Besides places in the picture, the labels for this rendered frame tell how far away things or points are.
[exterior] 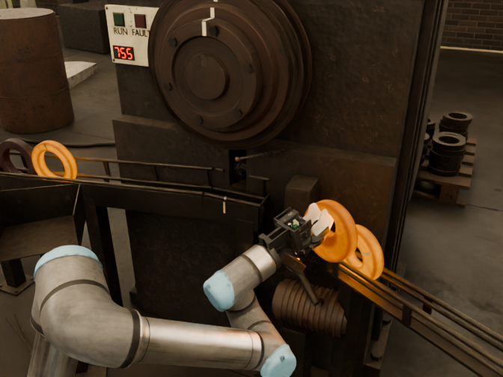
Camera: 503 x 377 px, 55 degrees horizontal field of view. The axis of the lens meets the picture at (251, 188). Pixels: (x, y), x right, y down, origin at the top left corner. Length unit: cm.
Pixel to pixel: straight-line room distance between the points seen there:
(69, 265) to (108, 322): 14
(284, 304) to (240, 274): 43
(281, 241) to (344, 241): 17
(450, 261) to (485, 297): 27
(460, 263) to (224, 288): 177
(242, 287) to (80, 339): 36
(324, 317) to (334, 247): 29
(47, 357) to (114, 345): 21
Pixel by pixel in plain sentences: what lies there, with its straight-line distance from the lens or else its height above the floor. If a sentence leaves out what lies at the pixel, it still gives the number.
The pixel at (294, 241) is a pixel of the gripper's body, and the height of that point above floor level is 85.
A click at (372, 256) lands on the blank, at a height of 74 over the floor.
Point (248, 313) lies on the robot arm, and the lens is 107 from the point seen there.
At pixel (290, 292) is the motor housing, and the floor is 53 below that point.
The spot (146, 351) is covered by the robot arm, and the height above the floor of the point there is 84.
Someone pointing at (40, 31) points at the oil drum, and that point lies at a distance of 410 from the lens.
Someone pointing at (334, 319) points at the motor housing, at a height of 50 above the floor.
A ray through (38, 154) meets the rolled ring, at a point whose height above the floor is 72.
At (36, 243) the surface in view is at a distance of 164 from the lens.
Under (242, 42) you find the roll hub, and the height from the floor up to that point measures 121.
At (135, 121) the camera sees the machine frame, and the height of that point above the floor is 87.
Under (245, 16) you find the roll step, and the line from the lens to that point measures 126.
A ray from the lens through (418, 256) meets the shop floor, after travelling 259.
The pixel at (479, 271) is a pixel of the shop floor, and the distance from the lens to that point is 260.
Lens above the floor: 145
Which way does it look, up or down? 28 degrees down
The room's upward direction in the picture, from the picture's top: straight up
